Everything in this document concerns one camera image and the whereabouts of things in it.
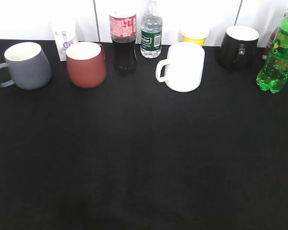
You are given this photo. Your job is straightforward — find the grey ceramic mug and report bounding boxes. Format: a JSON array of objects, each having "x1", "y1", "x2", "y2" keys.
[{"x1": 0, "y1": 42, "x2": 52, "y2": 90}]

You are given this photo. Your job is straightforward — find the green soda bottle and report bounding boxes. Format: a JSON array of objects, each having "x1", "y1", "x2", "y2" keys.
[{"x1": 256, "y1": 15, "x2": 288, "y2": 93}]

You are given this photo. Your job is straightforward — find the yellow paper cup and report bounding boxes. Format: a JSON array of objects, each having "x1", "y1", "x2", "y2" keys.
[{"x1": 181, "y1": 26, "x2": 209, "y2": 46}]

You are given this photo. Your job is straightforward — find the white ceramic mug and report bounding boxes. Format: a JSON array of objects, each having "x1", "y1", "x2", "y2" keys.
[{"x1": 155, "y1": 42, "x2": 205, "y2": 92}]

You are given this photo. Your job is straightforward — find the dark red ceramic mug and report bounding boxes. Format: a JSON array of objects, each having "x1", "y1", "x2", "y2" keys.
[{"x1": 66, "y1": 42, "x2": 107, "y2": 89}]

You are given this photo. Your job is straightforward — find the cola bottle red label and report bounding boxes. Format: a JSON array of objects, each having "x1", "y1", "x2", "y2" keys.
[{"x1": 108, "y1": 9, "x2": 137, "y2": 76}]

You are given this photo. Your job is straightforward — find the clear water bottle green label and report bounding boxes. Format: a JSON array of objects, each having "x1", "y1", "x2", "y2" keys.
[{"x1": 140, "y1": 0, "x2": 163, "y2": 58}]

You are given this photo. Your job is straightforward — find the white purple milk carton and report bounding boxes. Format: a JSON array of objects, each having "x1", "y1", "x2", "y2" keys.
[{"x1": 51, "y1": 18, "x2": 78, "y2": 62}]

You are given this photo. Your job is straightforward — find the black ceramic mug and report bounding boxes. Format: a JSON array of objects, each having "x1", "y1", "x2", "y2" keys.
[{"x1": 217, "y1": 25, "x2": 260, "y2": 69}]

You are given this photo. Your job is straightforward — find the brown coffee drink bottle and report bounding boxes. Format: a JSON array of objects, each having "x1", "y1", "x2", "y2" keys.
[{"x1": 262, "y1": 2, "x2": 288, "y2": 60}]

